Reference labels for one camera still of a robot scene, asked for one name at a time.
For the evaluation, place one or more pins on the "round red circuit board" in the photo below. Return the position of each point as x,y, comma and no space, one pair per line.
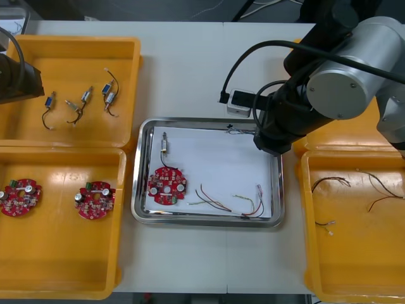
19,199
167,187
95,201

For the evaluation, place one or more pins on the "yellow-orange plastic bin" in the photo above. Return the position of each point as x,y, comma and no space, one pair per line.
348,139
57,253
72,54
354,253

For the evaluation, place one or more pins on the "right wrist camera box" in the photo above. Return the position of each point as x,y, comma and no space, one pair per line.
237,111

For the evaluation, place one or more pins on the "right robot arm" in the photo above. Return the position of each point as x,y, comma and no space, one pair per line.
348,79

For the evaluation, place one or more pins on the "black diagonal bar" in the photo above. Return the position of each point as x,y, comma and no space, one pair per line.
243,11

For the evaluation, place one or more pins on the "blue label solenoid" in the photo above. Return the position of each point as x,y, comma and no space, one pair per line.
49,101
107,87

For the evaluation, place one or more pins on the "steel tray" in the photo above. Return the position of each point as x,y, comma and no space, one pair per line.
139,177

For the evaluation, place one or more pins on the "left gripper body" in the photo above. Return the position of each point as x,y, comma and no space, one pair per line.
19,82

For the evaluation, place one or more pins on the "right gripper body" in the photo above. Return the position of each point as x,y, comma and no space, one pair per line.
273,145

